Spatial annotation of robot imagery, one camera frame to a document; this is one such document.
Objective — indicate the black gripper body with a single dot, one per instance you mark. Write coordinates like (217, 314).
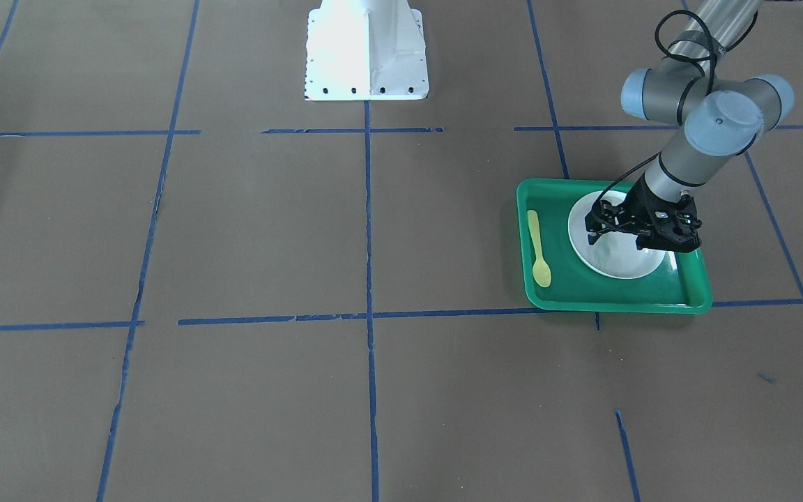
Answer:
(639, 203)

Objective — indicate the yellow plastic spoon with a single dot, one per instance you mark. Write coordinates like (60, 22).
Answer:
(542, 274)

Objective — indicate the green plastic tray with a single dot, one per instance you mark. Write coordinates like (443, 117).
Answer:
(678, 284)

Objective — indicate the white round plate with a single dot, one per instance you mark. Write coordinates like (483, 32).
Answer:
(630, 262)

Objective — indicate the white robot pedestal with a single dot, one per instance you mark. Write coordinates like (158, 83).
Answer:
(365, 50)

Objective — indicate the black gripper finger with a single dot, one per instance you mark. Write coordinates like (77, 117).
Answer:
(597, 222)
(671, 236)

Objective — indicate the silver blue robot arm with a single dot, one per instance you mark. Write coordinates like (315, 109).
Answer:
(717, 120)

